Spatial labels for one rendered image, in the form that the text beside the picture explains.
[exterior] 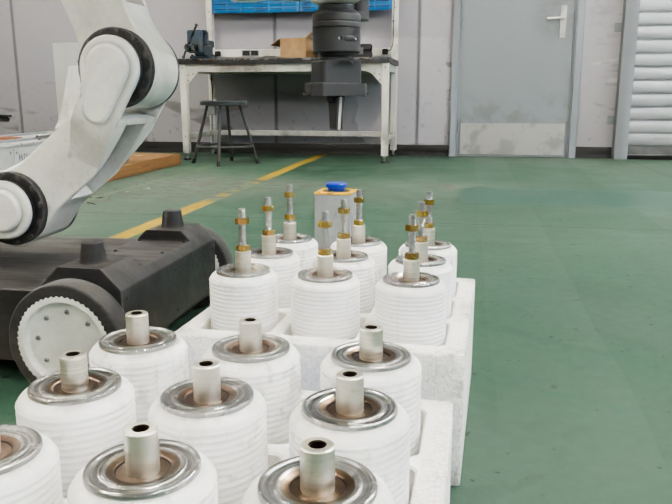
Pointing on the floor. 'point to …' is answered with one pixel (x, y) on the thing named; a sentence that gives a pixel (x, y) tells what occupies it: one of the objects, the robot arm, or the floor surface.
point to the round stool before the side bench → (220, 129)
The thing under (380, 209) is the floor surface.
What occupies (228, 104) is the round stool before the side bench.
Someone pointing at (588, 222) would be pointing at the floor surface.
